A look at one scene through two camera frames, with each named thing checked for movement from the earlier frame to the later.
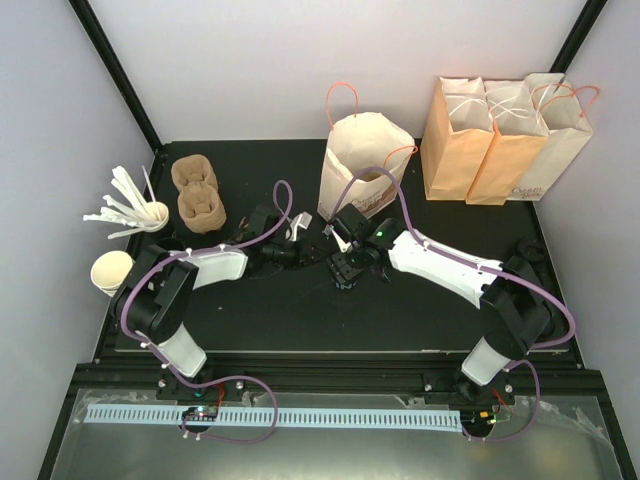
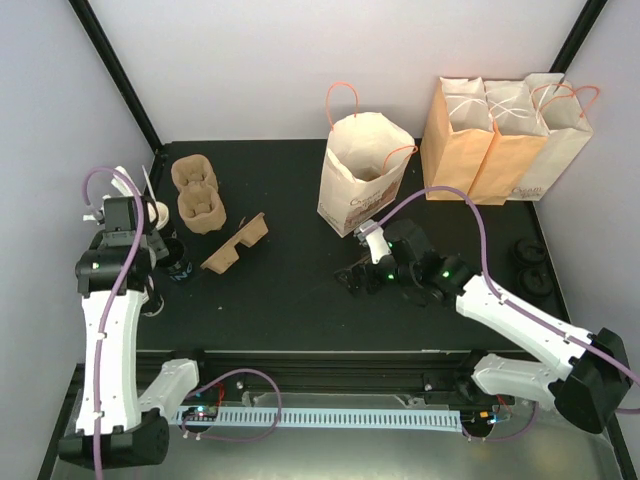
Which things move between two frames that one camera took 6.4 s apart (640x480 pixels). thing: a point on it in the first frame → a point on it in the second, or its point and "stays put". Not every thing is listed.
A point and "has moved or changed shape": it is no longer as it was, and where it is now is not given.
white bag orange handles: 562,109 stays put
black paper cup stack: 171,244 has moved or changed shape
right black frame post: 583,23 stays put
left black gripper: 304,255 → 160,247
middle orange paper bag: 520,130 stays put
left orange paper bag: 456,135 stays put
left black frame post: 118,70 stays put
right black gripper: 341,271 → 373,285
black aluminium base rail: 234,375 stays put
